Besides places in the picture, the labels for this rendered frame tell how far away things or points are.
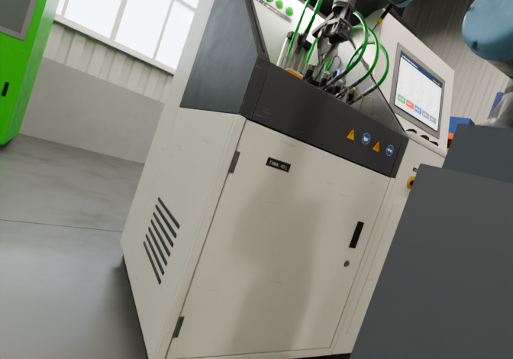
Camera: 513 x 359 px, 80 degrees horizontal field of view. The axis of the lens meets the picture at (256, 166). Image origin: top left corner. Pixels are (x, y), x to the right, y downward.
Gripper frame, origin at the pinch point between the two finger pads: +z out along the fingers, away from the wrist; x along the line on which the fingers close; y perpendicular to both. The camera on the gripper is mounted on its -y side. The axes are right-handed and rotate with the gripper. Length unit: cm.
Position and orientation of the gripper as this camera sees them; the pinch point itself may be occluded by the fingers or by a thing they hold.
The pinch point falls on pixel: (320, 61)
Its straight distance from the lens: 122.6
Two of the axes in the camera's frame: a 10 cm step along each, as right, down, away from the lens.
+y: 4.8, 2.0, -8.5
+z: -3.2, 9.5, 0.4
